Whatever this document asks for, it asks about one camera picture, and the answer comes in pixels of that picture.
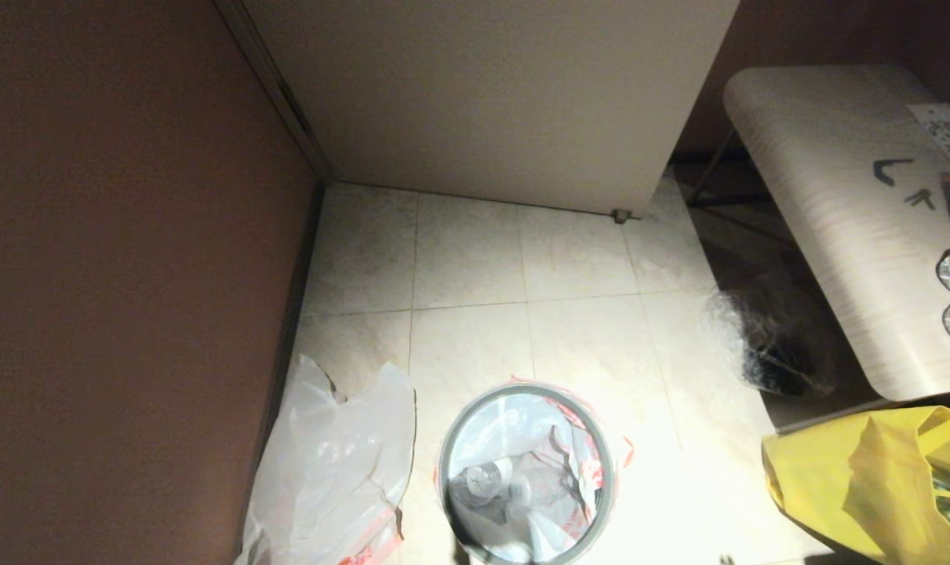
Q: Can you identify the white red-drawstring used trash bag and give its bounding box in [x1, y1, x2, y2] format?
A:
[434, 377, 634, 565]

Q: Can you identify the grey bin retaining ring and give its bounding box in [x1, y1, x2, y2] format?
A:
[439, 382, 617, 565]

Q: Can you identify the black round trash bin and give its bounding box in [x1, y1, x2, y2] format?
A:
[446, 522, 605, 565]

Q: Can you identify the white plastic bag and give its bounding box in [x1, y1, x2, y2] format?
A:
[235, 353, 417, 565]

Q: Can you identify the crumpled clear plastic bag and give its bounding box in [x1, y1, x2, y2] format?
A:
[702, 271, 836, 397]

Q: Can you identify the yellow plastic bag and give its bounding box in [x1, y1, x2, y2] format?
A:
[762, 405, 950, 565]

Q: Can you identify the white door panel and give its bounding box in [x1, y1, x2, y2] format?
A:
[239, 0, 741, 217]

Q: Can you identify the clear plastic bottle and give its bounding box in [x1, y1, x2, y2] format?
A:
[510, 471, 573, 511]
[453, 459, 516, 507]

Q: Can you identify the black L-shaped hex key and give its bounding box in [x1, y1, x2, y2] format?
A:
[873, 159, 915, 187]

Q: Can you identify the black white patterned sheet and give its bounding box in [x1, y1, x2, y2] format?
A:
[908, 102, 950, 158]

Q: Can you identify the black metal table frame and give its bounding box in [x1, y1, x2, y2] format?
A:
[686, 129, 773, 236]

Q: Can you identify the brown door frame strip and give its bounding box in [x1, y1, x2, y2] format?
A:
[214, 0, 337, 184]

